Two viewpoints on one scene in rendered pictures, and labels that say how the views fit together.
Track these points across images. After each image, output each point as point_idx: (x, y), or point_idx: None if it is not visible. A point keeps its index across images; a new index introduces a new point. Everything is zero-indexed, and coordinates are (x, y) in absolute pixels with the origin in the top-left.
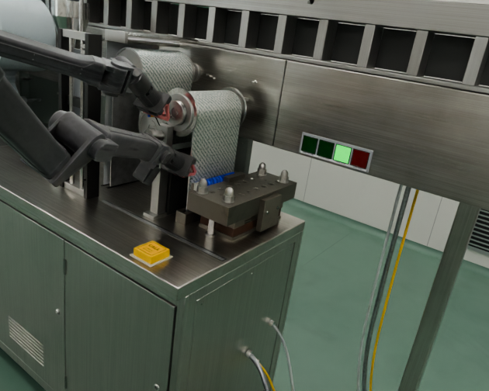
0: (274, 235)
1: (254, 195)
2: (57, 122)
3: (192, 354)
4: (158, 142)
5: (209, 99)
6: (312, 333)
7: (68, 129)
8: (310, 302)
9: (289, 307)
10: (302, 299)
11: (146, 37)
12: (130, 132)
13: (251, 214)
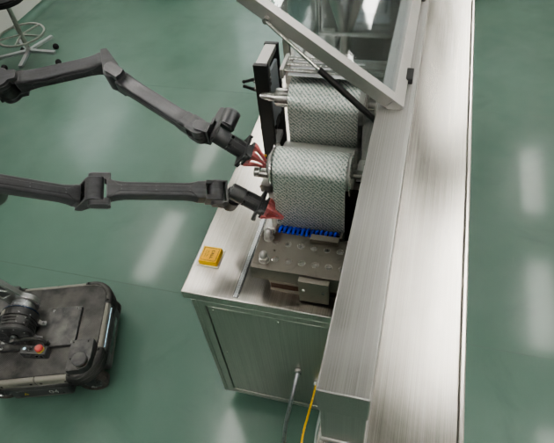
0: (308, 311)
1: (297, 270)
2: (84, 179)
3: (216, 331)
4: (205, 193)
5: (295, 166)
6: (505, 435)
7: (84, 186)
8: None
9: (530, 393)
10: None
11: (308, 73)
12: (163, 185)
13: (287, 281)
